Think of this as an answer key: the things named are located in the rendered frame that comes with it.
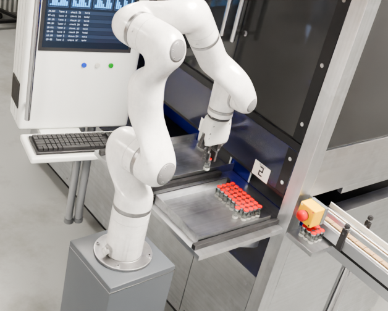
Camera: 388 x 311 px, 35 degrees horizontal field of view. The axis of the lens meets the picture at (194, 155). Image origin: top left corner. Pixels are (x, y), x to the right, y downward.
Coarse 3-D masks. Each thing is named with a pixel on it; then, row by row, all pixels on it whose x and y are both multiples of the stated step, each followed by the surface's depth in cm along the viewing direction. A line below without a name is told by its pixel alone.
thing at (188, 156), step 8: (176, 136) 264; (184, 136) 266; (192, 136) 270; (176, 144) 264; (184, 144) 266; (192, 144) 267; (176, 152) 258; (184, 152) 260; (192, 152) 261; (200, 152) 263; (176, 160) 253; (184, 160) 254; (192, 160) 255; (200, 160) 257; (216, 160) 260; (176, 168) 247; (184, 168) 248; (192, 168) 250; (200, 168) 251; (216, 168) 249; (224, 168) 252; (232, 168) 256; (176, 176) 236; (184, 176) 239
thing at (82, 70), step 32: (32, 0) 235; (64, 0) 240; (96, 0) 246; (128, 0) 252; (64, 32) 247; (96, 32) 254; (64, 64) 255; (96, 64) 261; (128, 64) 269; (64, 96) 263; (96, 96) 270; (32, 128) 265
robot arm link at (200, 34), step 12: (168, 0) 162; (180, 0) 161; (192, 0) 162; (204, 0) 166; (120, 12) 158; (132, 12) 157; (144, 12) 158; (156, 12) 161; (168, 12) 160; (180, 12) 160; (192, 12) 161; (204, 12) 163; (120, 24) 157; (180, 24) 162; (192, 24) 163; (204, 24) 165; (120, 36) 159; (192, 36) 169; (204, 36) 169; (216, 36) 172
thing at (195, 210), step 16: (176, 192) 227; (192, 192) 233; (208, 192) 237; (160, 208) 221; (176, 208) 223; (192, 208) 225; (208, 208) 228; (224, 208) 230; (176, 224) 215; (192, 224) 217; (208, 224) 219; (224, 224) 221; (240, 224) 217; (192, 240) 209
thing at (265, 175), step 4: (256, 160) 232; (256, 164) 232; (260, 164) 231; (256, 168) 233; (260, 168) 231; (264, 168) 229; (252, 172) 235; (256, 172) 233; (260, 172) 232; (264, 172) 230; (268, 172) 228; (260, 176) 232; (264, 176) 230; (268, 176) 229; (264, 180) 230
